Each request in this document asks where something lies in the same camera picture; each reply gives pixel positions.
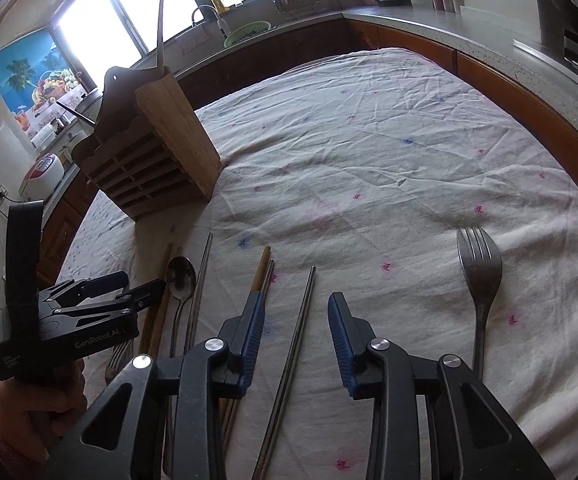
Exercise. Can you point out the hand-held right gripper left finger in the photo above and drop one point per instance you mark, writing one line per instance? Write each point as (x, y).
(251, 332)

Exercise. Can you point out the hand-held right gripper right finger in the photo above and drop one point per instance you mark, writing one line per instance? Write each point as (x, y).
(341, 342)

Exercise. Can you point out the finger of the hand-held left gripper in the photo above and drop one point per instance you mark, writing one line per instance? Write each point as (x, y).
(104, 282)
(141, 296)

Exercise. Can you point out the steel spoon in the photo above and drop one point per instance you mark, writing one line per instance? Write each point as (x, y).
(180, 275)

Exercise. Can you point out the steel chopstick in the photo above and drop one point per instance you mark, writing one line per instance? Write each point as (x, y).
(294, 355)
(201, 285)

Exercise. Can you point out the brown wooden chopstick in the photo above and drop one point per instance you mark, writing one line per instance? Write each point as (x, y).
(160, 25)
(269, 280)

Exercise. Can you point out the wooden chopstick with yellow band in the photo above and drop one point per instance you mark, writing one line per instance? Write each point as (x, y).
(261, 270)

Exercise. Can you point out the small steel fork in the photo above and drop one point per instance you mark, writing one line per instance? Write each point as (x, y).
(119, 357)

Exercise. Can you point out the large steel fork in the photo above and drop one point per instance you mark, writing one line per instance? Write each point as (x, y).
(479, 270)

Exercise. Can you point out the wooden utensil holder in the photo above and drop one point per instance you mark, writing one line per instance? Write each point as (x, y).
(179, 130)

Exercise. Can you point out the person's left hand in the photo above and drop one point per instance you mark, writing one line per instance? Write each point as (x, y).
(34, 405)

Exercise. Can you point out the white pink rice cooker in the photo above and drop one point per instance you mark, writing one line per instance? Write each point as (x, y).
(44, 172)

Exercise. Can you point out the white bread box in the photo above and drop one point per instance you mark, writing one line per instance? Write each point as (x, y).
(44, 136)

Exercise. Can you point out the dark wooden chopstick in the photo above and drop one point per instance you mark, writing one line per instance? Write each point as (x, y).
(76, 114)

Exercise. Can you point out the kitchen window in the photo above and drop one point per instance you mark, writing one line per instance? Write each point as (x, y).
(119, 10)

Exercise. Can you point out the green colander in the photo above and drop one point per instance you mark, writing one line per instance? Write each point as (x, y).
(244, 35)

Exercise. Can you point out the chrome sink faucet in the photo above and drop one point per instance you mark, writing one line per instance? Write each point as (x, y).
(204, 10)

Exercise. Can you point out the yellow oil bottle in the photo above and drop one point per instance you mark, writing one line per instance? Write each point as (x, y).
(216, 0)

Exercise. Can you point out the spice jar set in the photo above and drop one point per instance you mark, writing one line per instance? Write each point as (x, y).
(444, 1)

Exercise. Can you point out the tropical fruit wall poster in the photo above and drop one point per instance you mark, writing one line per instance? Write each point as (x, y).
(19, 70)

